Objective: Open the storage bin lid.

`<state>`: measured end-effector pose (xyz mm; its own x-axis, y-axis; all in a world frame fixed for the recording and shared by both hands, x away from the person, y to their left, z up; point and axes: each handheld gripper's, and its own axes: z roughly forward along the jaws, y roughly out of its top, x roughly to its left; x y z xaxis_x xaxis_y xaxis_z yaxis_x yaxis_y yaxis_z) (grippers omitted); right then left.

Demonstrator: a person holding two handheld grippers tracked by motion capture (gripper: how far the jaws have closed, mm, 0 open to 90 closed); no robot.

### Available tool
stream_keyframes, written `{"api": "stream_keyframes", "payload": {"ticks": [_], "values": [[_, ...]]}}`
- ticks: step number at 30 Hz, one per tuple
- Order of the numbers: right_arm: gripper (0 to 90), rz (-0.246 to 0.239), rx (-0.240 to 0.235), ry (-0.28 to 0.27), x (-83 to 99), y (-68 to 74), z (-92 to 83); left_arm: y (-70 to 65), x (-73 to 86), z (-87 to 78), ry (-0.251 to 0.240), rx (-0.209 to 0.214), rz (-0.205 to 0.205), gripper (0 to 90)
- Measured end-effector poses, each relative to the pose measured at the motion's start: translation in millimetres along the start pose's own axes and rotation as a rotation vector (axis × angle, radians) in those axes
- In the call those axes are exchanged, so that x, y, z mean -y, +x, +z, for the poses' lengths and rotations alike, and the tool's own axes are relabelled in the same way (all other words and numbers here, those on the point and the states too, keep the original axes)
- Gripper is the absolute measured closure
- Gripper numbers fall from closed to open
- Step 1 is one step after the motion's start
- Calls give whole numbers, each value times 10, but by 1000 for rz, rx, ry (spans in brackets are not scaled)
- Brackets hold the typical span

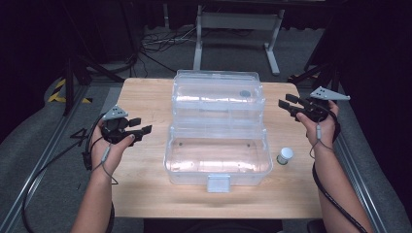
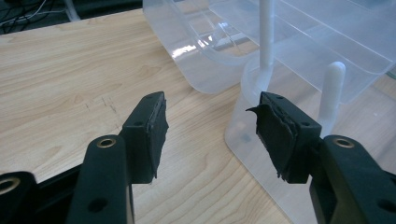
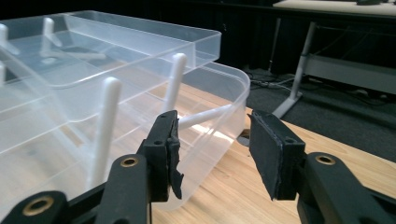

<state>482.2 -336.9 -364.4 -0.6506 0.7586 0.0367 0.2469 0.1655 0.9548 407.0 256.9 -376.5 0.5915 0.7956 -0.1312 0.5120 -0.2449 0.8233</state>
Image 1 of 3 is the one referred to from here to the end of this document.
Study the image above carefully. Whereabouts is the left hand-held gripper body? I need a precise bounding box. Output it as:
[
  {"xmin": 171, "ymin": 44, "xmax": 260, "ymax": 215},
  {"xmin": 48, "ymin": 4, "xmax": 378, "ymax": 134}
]
[{"xmin": 100, "ymin": 105, "xmax": 134, "ymax": 146}]

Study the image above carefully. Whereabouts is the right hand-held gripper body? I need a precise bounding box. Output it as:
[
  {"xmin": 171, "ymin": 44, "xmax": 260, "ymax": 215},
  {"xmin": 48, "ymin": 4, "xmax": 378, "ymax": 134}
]
[{"xmin": 297, "ymin": 85, "xmax": 352, "ymax": 123}]

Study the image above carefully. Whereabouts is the small white-capped bottle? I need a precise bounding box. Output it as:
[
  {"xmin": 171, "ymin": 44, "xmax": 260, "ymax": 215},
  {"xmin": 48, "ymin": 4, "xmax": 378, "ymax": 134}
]
[{"xmin": 276, "ymin": 147, "xmax": 294, "ymax": 166}]

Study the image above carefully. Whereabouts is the clear plastic storage box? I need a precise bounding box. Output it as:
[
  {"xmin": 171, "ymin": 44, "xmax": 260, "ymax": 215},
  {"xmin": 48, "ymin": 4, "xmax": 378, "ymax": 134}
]
[{"xmin": 163, "ymin": 69, "xmax": 274, "ymax": 194}]

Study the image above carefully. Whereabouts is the person's right hand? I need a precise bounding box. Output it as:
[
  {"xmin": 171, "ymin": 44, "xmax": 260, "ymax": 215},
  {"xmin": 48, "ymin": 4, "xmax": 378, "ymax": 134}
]
[{"xmin": 295, "ymin": 100, "xmax": 340, "ymax": 150}]

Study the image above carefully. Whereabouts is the person's left hand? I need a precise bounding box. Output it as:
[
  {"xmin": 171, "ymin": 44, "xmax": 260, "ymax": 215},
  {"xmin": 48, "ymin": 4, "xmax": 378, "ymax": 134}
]
[{"xmin": 90, "ymin": 119, "xmax": 135, "ymax": 178}]

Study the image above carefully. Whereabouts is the black metal stand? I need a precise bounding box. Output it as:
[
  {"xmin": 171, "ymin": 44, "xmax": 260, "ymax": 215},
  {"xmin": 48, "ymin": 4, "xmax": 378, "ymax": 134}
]
[
  {"xmin": 288, "ymin": 61, "xmax": 341, "ymax": 95},
  {"xmin": 62, "ymin": 54, "xmax": 125, "ymax": 116}
]

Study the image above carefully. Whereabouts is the yellow black hazard tape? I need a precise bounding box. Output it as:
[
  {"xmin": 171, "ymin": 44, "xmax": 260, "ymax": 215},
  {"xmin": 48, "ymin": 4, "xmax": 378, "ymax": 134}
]
[{"xmin": 48, "ymin": 78, "xmax": 93, "ymax": 105}]

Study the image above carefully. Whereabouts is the person's dark clothing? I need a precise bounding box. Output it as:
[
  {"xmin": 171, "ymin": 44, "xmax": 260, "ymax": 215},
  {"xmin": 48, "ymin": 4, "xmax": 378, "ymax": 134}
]
[{"xmin": 144, "ymin": 218, "xmax": 283, "ymax": 233}]

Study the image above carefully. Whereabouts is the right hand-held gripper grey strap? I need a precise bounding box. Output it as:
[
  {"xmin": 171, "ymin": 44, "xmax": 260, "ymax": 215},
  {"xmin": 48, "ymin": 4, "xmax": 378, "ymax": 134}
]
[{"xmin": 309, "ymin": 124, "xmax": 334, "ymax": 159}]

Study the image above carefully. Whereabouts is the hand-held gripper grey strap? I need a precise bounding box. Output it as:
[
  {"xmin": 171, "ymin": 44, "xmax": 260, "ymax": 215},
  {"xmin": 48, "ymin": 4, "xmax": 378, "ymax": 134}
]
[
  {"xmin": 91, "ymin": 144, "xmax": 120, "ymax": 186},
  {"xmin": 309, "ymin": 124, "xmax": 334, "ymax": 159}
]

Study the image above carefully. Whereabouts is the left hand-held gripper grey strap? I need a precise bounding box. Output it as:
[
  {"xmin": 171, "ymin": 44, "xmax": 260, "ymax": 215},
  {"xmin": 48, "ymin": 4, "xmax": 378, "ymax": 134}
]
[{"xmin": 91, "ymin": 144, "xmax": 120, "ymax": 186}]

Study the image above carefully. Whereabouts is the aluminium floor rail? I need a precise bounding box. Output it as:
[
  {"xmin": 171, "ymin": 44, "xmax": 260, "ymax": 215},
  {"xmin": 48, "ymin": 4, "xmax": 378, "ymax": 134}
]
[
  {"xmin": 0, "ymin": 83, "xmax": 95, "ymax": 233},
  {"xmin": 333, "ymin": 90, "xmax": 390, "ymax": 233}
]

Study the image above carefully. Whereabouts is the left hand-held gripper black cable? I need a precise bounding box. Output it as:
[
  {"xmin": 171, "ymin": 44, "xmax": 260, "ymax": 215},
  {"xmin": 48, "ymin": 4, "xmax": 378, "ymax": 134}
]
[{"xmin": 20, "ymin": 111, "xmax": 115, "ymax": 233}]

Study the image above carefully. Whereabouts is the hand-held gripper black cable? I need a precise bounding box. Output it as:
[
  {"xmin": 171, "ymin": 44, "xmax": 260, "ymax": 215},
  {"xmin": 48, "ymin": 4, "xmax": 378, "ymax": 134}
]
[
  {"xmin": 20, "ymin": 111, "xmax": 115, "ymax": 233},
  {"xmin": 311, "ymin": 103, "xmax": 370, "ymax": 233}
]

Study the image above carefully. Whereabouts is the right hand-held gripper black cable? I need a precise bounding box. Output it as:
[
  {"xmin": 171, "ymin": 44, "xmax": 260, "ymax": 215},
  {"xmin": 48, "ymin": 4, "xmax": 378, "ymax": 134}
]
[{"xmin": 311, "ymin": 103, "xmax": 370, "ymax": 233}]

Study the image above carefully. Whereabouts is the bundle of floor cables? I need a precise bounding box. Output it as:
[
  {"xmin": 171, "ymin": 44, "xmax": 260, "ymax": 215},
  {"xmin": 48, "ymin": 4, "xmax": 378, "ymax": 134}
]
[{"xmin": 129, "ymin": 25, "xmax": 254, "ymax": 81}]

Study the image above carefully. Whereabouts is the grey metal desk frame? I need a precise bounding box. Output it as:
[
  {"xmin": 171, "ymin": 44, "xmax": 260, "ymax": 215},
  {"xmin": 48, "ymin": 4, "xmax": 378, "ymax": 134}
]
[{"xmin": 192, "ymin": 4, "xmax": 286, "ymax": 77}]

